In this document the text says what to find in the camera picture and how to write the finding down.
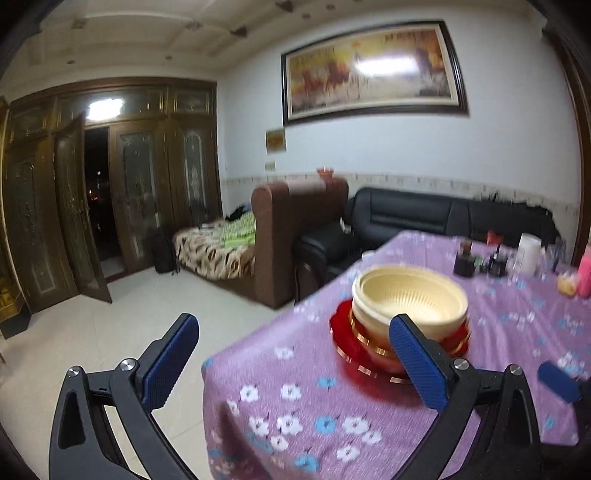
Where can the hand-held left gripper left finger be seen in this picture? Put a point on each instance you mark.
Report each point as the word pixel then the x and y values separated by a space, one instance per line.
pixel 166 364

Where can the red plastic bag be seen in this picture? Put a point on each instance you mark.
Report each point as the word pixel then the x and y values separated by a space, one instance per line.
pixel 494 237

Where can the wooden glass-panel doors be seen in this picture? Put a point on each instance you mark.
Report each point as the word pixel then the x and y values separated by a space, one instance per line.
pixel 138 184

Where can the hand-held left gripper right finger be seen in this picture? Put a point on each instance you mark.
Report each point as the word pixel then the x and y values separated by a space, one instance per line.
pixel 418 369

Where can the cream plastic bowl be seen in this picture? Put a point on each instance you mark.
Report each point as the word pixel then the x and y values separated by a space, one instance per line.
pixel 369 318
pixel 411 295

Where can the green small packet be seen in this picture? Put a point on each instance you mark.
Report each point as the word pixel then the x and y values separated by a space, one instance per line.
pixel 481 266

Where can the red item on bed frame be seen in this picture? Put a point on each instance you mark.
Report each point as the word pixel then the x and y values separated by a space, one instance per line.
pixel 325 172

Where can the patterned brown white blanket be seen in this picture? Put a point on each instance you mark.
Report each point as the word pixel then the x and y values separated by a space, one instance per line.
pixel 212 251

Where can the brown sofa with blankets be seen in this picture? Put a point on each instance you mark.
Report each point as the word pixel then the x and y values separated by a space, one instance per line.
pixel 286 230

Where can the large red gold-rimmed plate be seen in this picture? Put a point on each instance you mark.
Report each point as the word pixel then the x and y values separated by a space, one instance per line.
pixel 344 337

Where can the clear plastic bags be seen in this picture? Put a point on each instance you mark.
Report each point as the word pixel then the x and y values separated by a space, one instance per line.
pixel 554 254

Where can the small gold wall frame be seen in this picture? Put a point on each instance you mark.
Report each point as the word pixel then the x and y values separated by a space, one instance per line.
pixel 275 141

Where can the black round container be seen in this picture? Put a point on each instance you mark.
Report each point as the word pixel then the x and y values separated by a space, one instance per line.
pixel 497 265
pixel 464 264

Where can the dark wooden frame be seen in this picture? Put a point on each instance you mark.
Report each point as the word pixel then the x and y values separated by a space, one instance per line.
pixel 575 138

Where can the black leather sofa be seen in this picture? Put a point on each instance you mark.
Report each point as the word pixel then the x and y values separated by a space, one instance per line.
pixel 406 217

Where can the white plastic jar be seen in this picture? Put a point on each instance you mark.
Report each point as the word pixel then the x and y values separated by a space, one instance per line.
pixel 528 254

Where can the green patterned cloth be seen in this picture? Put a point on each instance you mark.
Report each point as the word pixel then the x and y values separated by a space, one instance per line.
pixel 240 228

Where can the purple floral tablecloth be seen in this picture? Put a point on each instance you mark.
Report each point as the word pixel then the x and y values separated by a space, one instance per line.
pixel 300 369

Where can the black backpack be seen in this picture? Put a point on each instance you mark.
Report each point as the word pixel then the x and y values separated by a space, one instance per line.
pixel 164 253

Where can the pink sleeved bottle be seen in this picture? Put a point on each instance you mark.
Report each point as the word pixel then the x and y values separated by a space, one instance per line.
pixel 585 272

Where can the framed horse painting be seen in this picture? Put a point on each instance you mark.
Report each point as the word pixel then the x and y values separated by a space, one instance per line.
pixel 374 69

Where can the small yellow dish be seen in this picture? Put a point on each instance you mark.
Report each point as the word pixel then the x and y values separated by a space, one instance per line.
pixel 567 286

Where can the small red gold-rimmed plate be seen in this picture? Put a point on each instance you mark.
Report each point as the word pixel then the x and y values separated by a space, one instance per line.
pixel 369 344

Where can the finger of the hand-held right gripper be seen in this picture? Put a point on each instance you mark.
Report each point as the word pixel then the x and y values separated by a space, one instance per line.
pixel 558 382

